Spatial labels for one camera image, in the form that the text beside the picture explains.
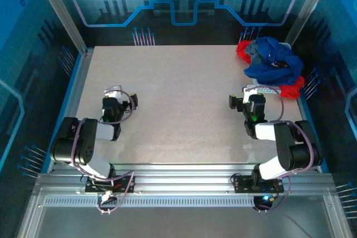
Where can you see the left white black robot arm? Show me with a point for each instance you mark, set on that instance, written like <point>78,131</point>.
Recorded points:
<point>83,143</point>

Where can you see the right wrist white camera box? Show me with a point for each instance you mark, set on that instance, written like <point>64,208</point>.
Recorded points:
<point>248,91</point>

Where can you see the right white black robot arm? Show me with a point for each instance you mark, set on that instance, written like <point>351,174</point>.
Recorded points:
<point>290,148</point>

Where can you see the aluminium mounting rail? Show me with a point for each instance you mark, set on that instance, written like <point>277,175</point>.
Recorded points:
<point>181,182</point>

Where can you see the red t-shirt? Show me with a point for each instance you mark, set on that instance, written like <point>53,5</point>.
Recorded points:
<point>241,49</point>

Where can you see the aluminium side rail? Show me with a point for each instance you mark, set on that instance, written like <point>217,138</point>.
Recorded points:
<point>82,65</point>
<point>301,109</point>

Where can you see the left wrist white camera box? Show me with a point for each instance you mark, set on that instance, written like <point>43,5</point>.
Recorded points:
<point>113,92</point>

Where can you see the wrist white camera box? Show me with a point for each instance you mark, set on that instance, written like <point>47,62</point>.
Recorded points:
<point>248,91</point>
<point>113,92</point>

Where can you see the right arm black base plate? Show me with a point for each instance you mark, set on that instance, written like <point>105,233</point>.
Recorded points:
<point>242,186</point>

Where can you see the aluminium frame post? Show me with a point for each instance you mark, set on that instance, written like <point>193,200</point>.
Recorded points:
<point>309,6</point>
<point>60,12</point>

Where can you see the blue t-shirt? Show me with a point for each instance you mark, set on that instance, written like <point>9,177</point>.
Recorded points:
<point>273,59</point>

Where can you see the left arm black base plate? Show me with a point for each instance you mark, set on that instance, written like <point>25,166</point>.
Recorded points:
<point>131,189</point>

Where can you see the small black electronics module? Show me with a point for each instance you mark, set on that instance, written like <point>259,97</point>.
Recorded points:
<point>263,202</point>

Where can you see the grey metal sheet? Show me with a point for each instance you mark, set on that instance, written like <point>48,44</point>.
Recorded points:
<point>181,224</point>

